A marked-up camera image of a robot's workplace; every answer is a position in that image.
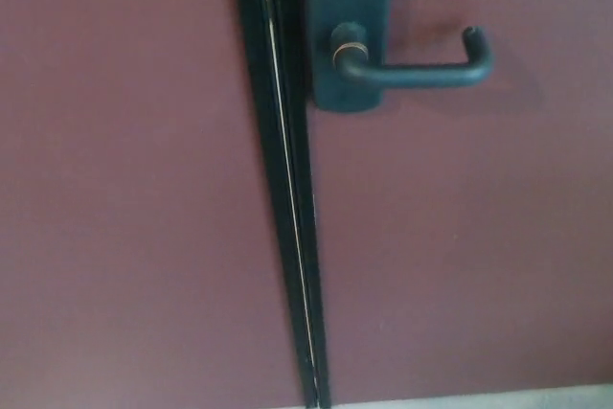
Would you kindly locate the black door edge strip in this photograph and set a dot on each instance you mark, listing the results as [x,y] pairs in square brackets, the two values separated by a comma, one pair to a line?
[287,188]

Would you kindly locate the maroon door leaf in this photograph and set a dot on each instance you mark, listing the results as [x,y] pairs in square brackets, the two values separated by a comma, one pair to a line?
[455,236]
[129,165]

